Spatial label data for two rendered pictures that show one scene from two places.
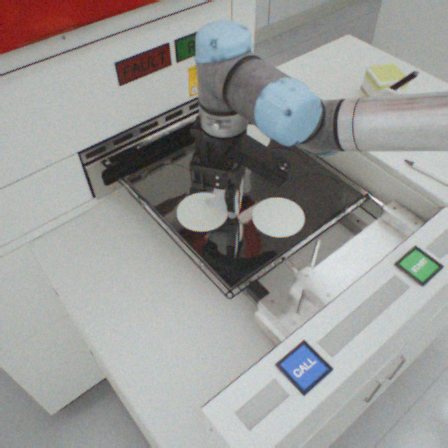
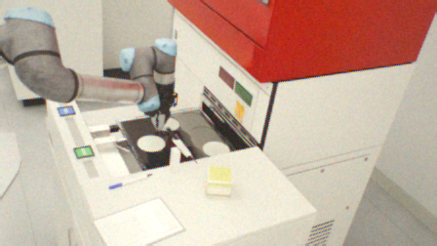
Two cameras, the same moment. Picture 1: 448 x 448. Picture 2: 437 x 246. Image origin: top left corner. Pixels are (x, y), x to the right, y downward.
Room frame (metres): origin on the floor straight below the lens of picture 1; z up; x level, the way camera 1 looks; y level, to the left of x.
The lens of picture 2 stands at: (0.95, -1.36, 1.86)
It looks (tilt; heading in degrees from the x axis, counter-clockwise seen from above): 32 degrees down; 97
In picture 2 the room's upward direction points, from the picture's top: 9 degrees clockwise
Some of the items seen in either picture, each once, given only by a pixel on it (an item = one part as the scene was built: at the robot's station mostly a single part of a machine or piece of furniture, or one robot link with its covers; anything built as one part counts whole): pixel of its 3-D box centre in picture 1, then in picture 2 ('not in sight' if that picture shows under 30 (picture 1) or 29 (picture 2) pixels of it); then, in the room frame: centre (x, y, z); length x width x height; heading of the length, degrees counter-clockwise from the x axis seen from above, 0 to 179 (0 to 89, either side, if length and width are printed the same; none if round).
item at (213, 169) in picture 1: (220, 154); (164, 94); (0.56, 0.02, 1.05); 0.09 x 0.08 x 0.12; 75
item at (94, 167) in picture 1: (177, 139); (224, 128); (0.79, 0.12, 0.89); 0.44 x 0.02 x 0.10; 129
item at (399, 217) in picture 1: (403, 220); not in sight; (0.55, -0.33, 0.89); 0.08 x 0.03 x 0.03; 39
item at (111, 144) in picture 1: (173, 115); (227, 114); (0.80, 0.13, 0.96); 0.44 x 0.01 x 0.02; 129
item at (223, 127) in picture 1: (223, 115); (163, 75); (0.56, 0.01, 1.13); 0.08 x 0.08 x 0.05
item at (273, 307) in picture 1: (282, 316); (98, 131); (0.35, -0.08, 0.89); 0.08 x 0.03 x 0.03; 39
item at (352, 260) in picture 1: (343, 274); (110, 162); (0.45, -0.20, 0.87); 0.36 x 0.08 x 0.03; 129
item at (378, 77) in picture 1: (384, 85); (218, 183); (0.85, -0.33, 1.00); 0.07 x 0.07 x 0.07; 13
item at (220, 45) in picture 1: (224, 68); (164, 56); (0.56, 0.01, 1.21); 0.09 x 0.08 x 0.11; 39
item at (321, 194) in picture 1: (242, 186); (178, 139); (0.64, -0.02, 0.90); 0.34 x 0.34 x 0.01; 39
